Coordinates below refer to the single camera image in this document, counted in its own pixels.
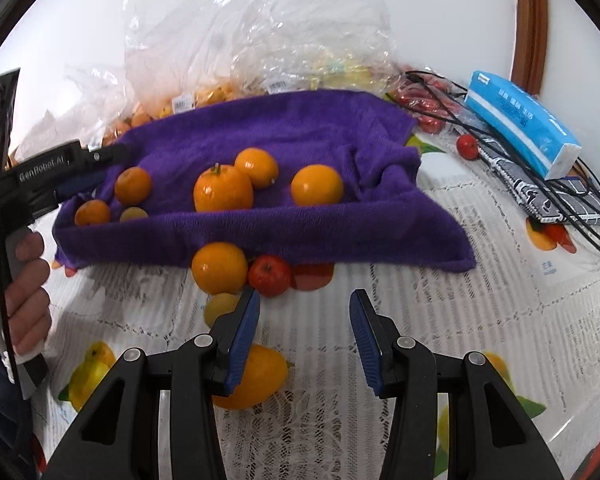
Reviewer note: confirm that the small red tomato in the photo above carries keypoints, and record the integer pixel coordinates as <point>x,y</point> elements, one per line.
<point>467,146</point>

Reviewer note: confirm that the large orange with stem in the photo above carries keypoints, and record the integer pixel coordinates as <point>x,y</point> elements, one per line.
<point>223,192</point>

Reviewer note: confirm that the small pale yellow citrus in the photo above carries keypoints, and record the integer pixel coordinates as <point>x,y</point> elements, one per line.
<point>133,215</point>
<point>219,308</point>

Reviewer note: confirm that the golden yellow lemon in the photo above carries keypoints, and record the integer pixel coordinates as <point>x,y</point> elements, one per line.
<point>266,375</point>

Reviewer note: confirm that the fruit printed tablecloth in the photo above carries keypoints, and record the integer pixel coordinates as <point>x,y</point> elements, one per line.
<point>430,310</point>

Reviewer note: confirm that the person's left hand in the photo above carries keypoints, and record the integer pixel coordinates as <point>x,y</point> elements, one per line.
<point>30,290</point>

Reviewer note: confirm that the brown wooden frame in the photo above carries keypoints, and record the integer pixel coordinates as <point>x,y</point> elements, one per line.
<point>530,35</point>

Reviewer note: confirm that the red apple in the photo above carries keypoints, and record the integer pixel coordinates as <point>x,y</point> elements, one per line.
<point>270,275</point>

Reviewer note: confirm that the small orange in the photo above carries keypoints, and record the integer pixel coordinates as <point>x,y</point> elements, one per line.
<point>92,212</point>
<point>256,167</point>

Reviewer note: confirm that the blue tissue pack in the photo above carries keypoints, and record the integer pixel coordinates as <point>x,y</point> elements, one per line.
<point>520,120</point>

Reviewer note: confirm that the purple towel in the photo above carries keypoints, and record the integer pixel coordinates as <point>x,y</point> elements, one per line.
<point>305,125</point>

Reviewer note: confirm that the clear bag of yellow fruit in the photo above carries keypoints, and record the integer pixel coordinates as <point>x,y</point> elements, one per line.
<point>320,35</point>

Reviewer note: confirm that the clear bag of oranges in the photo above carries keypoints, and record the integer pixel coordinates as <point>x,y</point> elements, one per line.
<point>125,125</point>

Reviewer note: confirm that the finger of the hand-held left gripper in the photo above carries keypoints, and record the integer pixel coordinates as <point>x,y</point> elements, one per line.
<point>107,155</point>
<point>80,186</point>

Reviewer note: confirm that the pile of red tomatoes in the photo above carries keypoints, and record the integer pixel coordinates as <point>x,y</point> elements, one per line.
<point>425,110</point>

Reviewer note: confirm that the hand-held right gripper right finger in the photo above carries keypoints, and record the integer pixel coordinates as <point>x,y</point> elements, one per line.
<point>365,340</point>

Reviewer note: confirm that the clear bag of kumquats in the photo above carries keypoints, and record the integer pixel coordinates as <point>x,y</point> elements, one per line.
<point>180,35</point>

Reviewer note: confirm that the patterned grey pouch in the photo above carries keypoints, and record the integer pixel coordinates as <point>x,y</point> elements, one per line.
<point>535,195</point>

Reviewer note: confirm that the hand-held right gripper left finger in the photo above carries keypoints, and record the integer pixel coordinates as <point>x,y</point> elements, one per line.
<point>242,340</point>

